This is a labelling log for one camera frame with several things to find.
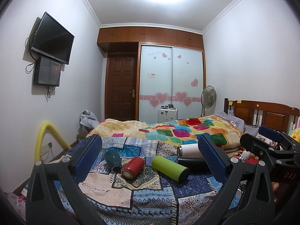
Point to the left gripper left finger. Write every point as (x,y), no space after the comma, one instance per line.
(43,205)

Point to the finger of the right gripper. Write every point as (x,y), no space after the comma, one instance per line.
(256,147)
(283,141)

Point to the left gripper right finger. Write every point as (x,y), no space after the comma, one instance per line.
(246,195)

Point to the green bottle cup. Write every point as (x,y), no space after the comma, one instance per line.
(171,169)

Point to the black cup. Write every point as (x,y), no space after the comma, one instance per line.
(192,163)

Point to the white cup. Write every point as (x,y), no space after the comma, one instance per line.
(188,151)

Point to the dark teal cup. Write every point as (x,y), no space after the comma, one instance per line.
(113,160)

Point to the red cup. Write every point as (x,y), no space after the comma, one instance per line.
(131,169)

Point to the yellow plush toy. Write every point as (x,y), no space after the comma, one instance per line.
(296,133)

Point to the grey pillow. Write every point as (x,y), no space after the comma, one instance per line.
(233,120)

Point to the wooden headboard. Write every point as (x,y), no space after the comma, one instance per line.
(277,116)

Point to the standing fan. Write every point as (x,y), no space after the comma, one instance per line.
(208,98)

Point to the colourful quilt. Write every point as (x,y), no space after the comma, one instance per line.
(176,132)

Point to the yellow foam tube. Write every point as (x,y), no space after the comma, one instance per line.
(48,132)

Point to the white appliance box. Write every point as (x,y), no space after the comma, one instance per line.
(167,113)

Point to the blue patchwork cloth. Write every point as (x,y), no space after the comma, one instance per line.
(151,198)

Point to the grey clothes pile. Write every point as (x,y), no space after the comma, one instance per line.
(88,121)

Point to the sliding wardrobe with hearts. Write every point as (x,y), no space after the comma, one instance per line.
(170,75)

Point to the brown wooden door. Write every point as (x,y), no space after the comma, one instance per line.
(120,86)

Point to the upper wooden cabinets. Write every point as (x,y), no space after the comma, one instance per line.
(118,39)

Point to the wall socket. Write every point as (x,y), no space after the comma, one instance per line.
(50,145)

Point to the black wall box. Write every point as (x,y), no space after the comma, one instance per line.
(47,72)

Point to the wall television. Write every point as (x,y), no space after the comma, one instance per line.
(52,40)

